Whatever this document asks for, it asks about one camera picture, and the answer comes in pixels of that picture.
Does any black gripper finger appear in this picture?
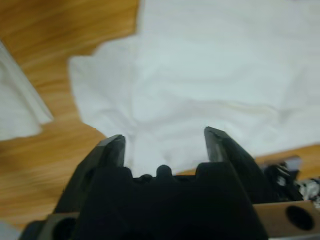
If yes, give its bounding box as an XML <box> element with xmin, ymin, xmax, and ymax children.
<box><xmin>203</xmin><ymin>126</ymin><xmax>281</xmax><ymax>204</ymax></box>
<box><xmin>52</xmin><ymin>134</ymin><xmax>127</xmax><ymax>215</ymax></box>

